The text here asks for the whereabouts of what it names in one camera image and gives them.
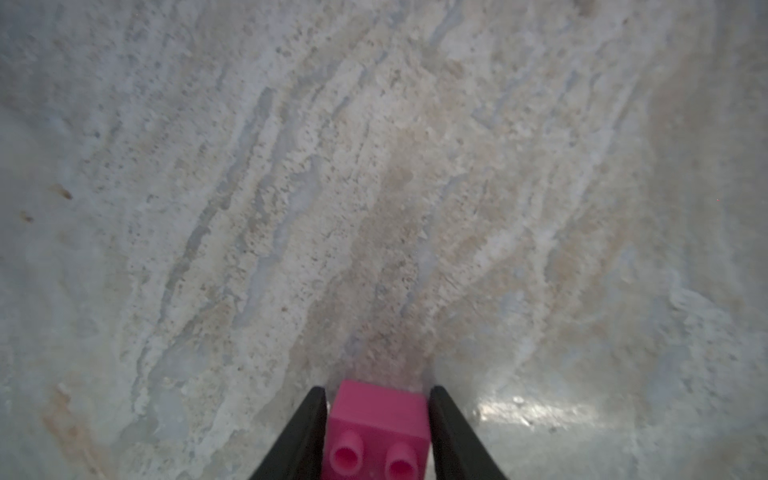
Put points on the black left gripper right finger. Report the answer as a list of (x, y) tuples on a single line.
[(457, 451)]

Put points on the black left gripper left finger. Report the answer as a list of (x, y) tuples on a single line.
[(297, 454)]

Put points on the pink lego brick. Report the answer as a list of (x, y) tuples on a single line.
[(374, 432)]

